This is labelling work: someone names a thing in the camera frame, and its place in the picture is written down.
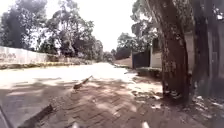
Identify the dark metal gate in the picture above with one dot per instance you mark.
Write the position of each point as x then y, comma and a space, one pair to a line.
140, 60

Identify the low green hedge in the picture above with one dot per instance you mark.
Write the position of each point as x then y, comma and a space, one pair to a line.
148, 71

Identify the broken kerb stones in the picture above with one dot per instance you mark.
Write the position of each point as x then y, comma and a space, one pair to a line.
80, 84

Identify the red brick path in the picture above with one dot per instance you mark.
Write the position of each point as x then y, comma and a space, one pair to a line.
110, 106

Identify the row of trees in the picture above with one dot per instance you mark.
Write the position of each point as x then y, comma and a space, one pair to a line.
63, 33

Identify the large tree trunk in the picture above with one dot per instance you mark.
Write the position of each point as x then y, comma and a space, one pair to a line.
175, 56

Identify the robot's own part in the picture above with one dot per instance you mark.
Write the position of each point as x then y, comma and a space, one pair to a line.
75, 125
145, 125

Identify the grey asphalt road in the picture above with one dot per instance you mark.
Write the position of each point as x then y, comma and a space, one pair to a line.
40, 78

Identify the grass verge strip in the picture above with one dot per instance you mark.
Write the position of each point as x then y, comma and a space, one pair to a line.
33, 65

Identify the dark fence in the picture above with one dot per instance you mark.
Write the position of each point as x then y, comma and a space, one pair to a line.
210, 50

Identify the bare dirt verge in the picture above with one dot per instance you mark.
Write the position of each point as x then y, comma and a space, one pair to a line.
200, 110

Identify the pale wall with pillars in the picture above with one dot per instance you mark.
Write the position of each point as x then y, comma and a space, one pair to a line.
156, 59

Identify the long pale boundary wall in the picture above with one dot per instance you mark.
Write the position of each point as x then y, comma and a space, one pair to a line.
23, 56

